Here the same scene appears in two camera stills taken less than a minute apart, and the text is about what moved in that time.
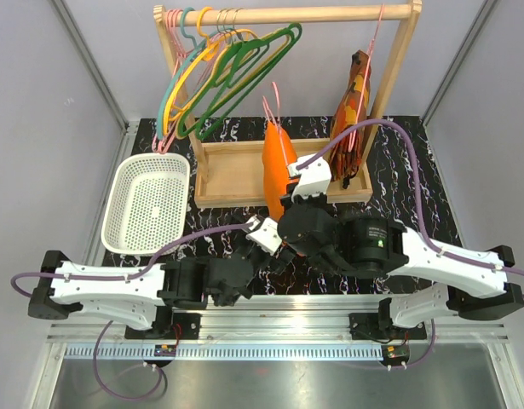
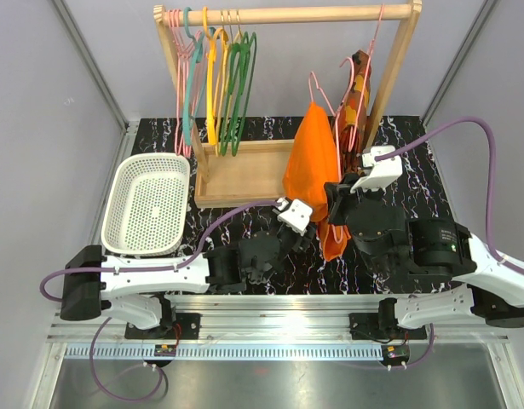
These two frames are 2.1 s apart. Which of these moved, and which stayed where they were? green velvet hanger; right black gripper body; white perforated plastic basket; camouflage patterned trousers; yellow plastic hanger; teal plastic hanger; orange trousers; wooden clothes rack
Moved: orange trousers; green velvet hanger; teal plastic hanger; right black gripper body; yellow plastic hanger
Stayed: wooden clothes rack; white perforated plastic basket; camouflage patterned trousers
